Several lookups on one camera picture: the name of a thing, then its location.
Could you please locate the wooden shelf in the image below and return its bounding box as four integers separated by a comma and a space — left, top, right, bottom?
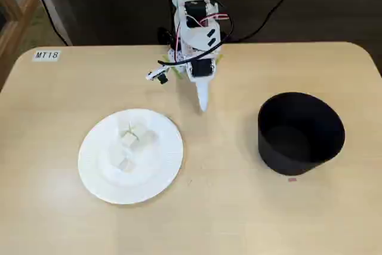
0, 0, 39, 91

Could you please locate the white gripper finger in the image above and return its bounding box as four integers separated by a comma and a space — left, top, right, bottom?
195, 78, 212, 112

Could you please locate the grey metal post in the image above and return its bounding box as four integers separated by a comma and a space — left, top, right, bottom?
26, 0, 74, 47

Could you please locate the black pot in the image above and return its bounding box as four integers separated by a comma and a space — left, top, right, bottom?
257, 91, 346, 177

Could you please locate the black camera cable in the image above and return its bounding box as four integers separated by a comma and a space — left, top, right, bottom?
158, 0, 235, 66

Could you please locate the black power cable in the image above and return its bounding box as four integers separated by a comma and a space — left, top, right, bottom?
222, 0, 300, 44

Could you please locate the white MT18 label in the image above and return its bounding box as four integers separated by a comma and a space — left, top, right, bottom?
32, 50, 61, 62

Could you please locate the thin black cable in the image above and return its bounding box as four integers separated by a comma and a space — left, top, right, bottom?
25, 0, 69, 46

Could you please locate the red servo wire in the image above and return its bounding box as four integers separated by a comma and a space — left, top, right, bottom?
201, 13, 229, 27

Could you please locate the white paper plate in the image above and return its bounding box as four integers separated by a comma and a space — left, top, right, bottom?
77, 107, 184, 205

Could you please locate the white block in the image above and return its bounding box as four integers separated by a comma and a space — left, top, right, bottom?
109, 146, 135, 174
118, 116, 147, 133
120, 131, 140, 149

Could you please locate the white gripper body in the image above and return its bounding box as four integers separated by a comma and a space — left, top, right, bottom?
178, 20, 223, 83

